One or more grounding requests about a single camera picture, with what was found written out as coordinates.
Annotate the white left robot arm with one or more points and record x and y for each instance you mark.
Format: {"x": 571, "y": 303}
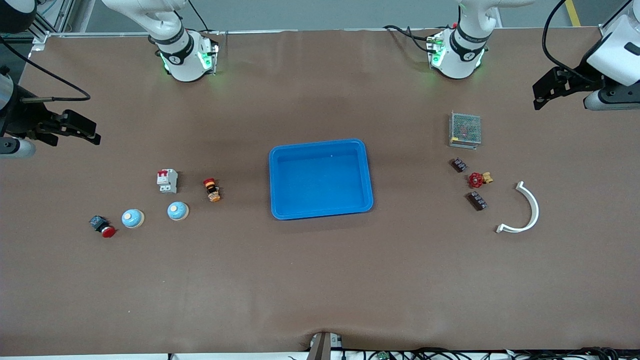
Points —
{"x": 462, "y": 60}

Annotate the metal table clamp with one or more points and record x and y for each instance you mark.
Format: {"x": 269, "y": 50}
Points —
{"x": 322, "y": 347}

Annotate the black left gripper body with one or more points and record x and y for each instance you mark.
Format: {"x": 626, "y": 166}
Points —
{"x": 579, "y": 78}

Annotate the red push button switch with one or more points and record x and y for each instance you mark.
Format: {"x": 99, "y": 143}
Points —
{"x": 102, "y": 226}

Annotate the metal mesh power supply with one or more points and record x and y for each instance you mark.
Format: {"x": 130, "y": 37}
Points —
{"x": 465, "y": 129}

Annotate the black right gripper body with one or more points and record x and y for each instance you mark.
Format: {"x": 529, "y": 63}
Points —
{"x": 20, "y": 119}

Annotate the white curved plastic bracket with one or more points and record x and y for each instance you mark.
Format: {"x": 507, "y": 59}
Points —
{"x": 535, "y": 207}

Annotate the blue plastic tray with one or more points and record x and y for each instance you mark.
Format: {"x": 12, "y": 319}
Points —
{"x": 320, "y": 180}

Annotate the aluminium frame profile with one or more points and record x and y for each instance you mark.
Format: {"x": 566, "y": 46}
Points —
{"x": 39, "y": 42}
{"x": 617, "y": 14}

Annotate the white red circuit breaker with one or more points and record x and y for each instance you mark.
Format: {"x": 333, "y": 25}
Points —
{"x": 167, "y": 181}

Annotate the blue bell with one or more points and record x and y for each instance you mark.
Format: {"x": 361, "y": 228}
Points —
{"x": 177, "y": 211}
{"x": 133, "y": 218}

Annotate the brown table mat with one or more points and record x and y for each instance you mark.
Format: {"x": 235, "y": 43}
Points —
{"x": 320, "y": 280}

